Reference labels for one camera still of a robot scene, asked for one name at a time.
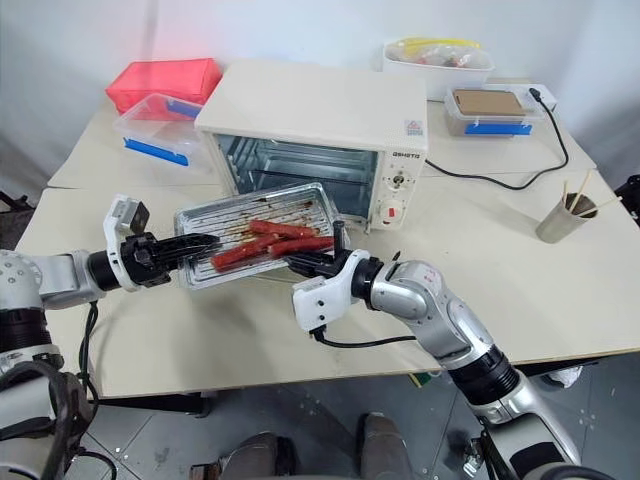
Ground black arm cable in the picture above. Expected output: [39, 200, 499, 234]
[308, 327, 419, 350]
[76, 298, 103, 402]

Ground silver metal cup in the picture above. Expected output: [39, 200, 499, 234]
[534, 191, 600, 245]

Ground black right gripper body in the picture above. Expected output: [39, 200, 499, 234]
[313, 248, 352, 280]

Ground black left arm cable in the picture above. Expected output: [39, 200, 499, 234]
[76, 298, 103, 402]

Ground white toaster oven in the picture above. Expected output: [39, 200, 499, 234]
[193, 59, 430, 235]

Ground dark rounded shape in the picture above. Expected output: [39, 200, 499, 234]
[356, 411, 407, 480]
[219, 431, 297, 480]

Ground red sausage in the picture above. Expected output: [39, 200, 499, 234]
[268, 236, 336, 257]
[211, 238, 282, 273]
[248, 219, 312, 240]

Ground red plastic container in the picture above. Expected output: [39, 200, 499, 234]
[104, 56, 225, 120]

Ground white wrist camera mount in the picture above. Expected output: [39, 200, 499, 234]
[291, 249, 374, 335]
[101, 195, 152, 294]

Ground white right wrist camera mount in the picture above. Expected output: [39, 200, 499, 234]
[291, 249, 374, 335]

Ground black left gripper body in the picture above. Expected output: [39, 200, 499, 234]
[118, 231, 175, 290]

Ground black oven power cable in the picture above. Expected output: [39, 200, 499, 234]
[423, 88, 571, 192]

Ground white plastic bin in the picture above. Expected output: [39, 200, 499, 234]
[381, 37, 497, 104]

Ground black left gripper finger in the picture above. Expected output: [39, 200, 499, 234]
[161, 232, 224, 250]
[166, 245, 222, 263]

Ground empty clear container blue clips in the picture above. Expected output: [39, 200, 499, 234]
[111, 91, 215, 175]

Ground silver metal baking tray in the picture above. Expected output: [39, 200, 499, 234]
[172, 181, 338, 292]

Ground black object beside table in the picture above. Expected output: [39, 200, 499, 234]
[613, 173, 640, 222]

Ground dark object behind table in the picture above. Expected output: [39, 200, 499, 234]
[0, 188, 37, 217]

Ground yellow plastic zip bag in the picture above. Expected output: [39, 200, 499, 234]
[402, 35, 482, 53]

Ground silver robot torso black straps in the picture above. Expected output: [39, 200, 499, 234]
[0, 307, 100, 480]

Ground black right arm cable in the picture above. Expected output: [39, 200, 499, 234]
[308, 327, 419, 350]

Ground clear container with brown card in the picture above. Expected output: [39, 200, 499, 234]
[443, 86, 550, 140]

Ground glass oven door black handle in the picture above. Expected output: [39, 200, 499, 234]
[331, 218, 348, 258]

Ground white crumpled paper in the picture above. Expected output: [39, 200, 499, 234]
[548, 366, 585, 390]

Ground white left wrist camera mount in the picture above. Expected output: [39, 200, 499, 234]
[101, 195, 152, 294]

